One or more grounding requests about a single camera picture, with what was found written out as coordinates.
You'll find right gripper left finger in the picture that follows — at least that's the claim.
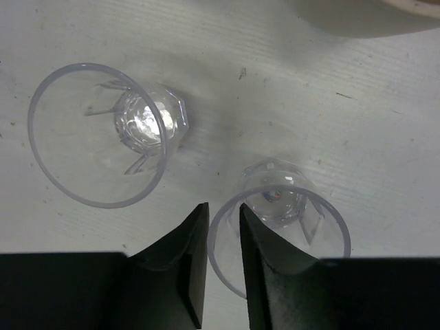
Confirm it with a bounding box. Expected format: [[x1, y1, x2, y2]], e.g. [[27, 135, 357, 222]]
[[1, 203, 209, 329]]

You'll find beige cup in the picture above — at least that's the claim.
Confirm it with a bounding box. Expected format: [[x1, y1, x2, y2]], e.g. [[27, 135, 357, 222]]
[[292, 0, 439, 39]]

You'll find clear glass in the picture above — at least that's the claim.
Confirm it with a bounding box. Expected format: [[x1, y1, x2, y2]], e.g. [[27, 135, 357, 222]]
[[27, 63, 189, 209], [207, 158, 351, 298]]

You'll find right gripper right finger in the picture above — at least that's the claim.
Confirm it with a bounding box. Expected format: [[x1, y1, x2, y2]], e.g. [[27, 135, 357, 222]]
[[239, 205, 439, 329]]

